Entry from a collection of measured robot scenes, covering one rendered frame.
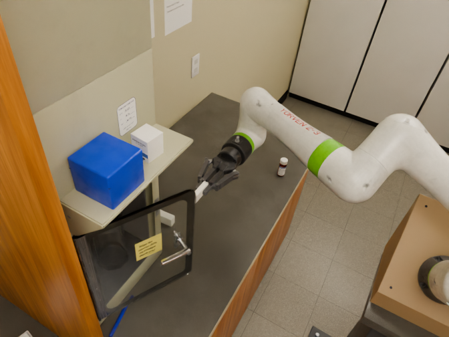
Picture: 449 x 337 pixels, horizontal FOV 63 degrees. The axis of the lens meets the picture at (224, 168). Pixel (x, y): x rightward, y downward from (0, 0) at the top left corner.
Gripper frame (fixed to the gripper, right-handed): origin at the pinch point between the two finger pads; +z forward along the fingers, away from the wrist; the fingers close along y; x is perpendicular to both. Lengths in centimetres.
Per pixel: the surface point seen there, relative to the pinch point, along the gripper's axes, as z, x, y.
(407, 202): -188, 127, 84
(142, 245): 23.1, 1.9, -3.2
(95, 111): 23.8, -36.9, -11.0
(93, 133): 25.4, -32.6, -11.0
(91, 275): 35.6, 4.6, -9.5
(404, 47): -275, 42, 34
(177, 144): 9.1, -23.4, -1.9
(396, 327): -12, 34, 69
